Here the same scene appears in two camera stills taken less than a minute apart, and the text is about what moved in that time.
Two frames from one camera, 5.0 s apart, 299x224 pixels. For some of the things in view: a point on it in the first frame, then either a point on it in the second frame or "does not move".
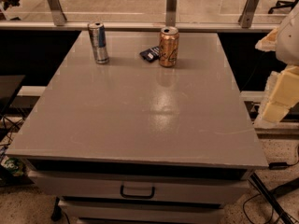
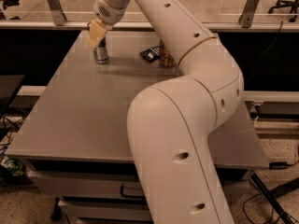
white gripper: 289,42 to 107,13
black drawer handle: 150,196 does not move
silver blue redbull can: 97,33 does not move
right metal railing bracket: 247,16 does not move
